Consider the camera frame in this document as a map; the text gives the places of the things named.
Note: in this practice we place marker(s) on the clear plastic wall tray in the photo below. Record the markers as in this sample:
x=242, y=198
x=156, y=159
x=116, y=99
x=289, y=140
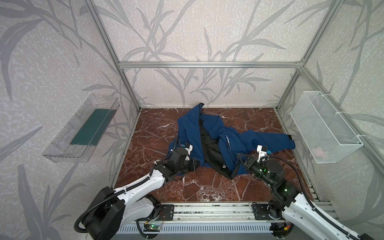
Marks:
x=60, y=150

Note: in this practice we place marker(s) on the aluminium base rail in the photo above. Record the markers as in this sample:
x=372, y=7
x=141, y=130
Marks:
x=188, y=212

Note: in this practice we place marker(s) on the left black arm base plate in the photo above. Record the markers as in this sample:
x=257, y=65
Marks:
x=163, y=212

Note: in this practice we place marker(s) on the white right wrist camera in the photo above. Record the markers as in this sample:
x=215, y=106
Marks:
x=264, y=154

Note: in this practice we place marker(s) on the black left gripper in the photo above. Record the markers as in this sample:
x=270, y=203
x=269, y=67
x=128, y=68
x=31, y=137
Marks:
x=191, y=163

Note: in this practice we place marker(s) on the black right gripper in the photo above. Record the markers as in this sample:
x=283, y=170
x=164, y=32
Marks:
x=244, y=162

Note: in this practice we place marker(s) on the blue zip jacket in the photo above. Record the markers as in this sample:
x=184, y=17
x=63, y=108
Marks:
x=217, y=146

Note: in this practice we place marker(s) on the white wire mesh basket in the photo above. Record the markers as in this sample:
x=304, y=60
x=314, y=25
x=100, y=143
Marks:
x=321, y=125

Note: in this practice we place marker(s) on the aluminium frame struts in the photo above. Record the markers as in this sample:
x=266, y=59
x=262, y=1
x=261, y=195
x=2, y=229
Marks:
x=300, y=70

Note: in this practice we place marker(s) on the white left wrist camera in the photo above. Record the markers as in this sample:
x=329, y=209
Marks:
x=188, y=147

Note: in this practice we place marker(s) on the green circuit board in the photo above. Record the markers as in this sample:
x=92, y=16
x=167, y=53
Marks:
x=152, y=227

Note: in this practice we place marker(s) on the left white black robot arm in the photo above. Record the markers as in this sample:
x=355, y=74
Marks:
x=114, y=208

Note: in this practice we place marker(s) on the pink object in basket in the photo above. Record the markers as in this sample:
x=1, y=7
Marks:
x=318, y=152

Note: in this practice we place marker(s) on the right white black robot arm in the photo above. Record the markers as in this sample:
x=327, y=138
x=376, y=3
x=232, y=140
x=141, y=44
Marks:
x=295, y=206

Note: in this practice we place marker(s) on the green mat in tray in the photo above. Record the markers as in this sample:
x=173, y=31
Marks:
x=93, y=129

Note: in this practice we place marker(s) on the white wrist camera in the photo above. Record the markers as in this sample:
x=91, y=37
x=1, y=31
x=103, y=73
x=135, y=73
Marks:
x=188, y=147
x=264, y=154

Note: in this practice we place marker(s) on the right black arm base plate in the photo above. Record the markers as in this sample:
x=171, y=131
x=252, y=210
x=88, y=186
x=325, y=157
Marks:
x=265, y=212

